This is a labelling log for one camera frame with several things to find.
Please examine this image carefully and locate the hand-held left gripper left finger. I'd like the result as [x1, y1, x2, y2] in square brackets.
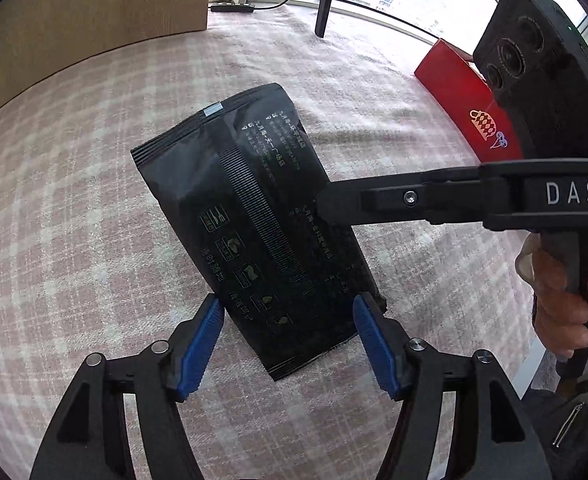
[28, 294, 225, 480]

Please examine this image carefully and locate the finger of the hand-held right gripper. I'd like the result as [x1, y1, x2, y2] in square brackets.
[315, 164, 486, 229]

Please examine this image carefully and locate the red box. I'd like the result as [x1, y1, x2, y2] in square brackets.
[414, 37, 525, 164]

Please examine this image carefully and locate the person's right hand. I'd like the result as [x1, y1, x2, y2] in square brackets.
[515, 240, 588, 359]

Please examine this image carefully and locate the wooden shelf panel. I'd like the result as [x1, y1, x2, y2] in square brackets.
[0, 0, 211, 131]

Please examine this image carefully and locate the person's dark jacket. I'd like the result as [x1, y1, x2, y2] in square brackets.
[521, 374, 588, 480]

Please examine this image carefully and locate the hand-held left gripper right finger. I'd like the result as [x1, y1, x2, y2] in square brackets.
[352, 292, 555, 480]

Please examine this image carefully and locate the black foil packet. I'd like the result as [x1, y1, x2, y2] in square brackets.
[130, 82, 389, 384]

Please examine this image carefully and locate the pink plaid blanket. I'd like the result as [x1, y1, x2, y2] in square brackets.
[0, 7, 541, 480]

